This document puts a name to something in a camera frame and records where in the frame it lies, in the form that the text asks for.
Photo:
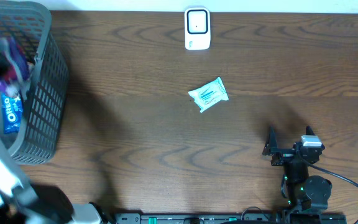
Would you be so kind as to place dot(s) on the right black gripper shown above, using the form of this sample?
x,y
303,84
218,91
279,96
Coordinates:
x,y
288,152

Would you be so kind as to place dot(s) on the red purple pad pack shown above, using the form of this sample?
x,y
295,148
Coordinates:
x,y
18,71

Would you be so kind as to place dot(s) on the blue Oreo cookie pack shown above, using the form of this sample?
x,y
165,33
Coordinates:
x,y
12,110

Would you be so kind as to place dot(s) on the mint green wipes pack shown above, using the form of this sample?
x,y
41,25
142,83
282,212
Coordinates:
x,y
209,94

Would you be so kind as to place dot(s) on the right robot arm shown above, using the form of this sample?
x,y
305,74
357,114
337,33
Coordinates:
x,y
307,194

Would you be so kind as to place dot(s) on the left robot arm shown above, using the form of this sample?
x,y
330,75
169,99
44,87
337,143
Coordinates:
x,y
22,201

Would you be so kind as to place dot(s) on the grey plastic mesh basket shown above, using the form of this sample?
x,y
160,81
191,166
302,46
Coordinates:
x,y
29,24

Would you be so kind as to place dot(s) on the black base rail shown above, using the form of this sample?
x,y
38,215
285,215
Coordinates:
x,y
250,217

